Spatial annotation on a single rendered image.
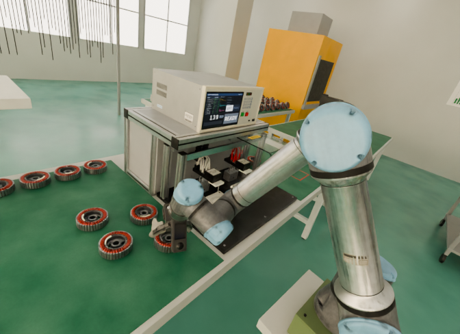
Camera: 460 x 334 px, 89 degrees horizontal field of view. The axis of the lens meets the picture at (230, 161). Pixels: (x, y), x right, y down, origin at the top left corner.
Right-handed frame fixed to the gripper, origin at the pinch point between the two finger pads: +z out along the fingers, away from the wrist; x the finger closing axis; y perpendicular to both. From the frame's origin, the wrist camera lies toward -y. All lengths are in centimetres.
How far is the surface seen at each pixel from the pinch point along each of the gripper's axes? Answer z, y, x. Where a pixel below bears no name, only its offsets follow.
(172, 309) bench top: -6.0, -24.0, 3.0
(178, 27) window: 316, 730, -160
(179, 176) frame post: -2.8, 23.5, -6.2
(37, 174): 30, 45, 52
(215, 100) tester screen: -23, 49, -22
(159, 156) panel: 3.1, 37.5, 0.3
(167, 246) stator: 0.8, -3.6, 1.4
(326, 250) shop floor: 87, -12, -154
